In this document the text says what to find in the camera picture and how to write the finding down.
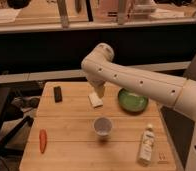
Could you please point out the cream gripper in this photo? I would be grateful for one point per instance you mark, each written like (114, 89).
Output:
(99, 89)

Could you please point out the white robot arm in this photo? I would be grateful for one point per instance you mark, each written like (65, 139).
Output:
(175, 92)

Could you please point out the black rectangular eraser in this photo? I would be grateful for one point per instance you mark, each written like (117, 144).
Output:
(57, 94)

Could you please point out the white sponge block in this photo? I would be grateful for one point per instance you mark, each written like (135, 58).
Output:
(95, 100)

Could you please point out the white paper cup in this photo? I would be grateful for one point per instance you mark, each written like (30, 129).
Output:
(102, 126)

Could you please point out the orange carrot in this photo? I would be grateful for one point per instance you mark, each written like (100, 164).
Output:
(42, 140)

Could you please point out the dark chair back right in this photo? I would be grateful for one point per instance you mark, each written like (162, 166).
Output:
(180, 127)

